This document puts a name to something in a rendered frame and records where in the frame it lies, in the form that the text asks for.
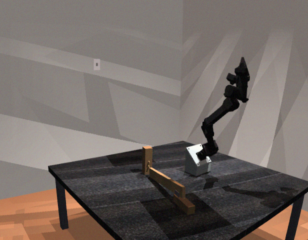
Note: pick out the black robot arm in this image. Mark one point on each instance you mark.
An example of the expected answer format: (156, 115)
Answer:
(231, 103)

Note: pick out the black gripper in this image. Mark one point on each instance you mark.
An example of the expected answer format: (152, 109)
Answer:
(243, 74)

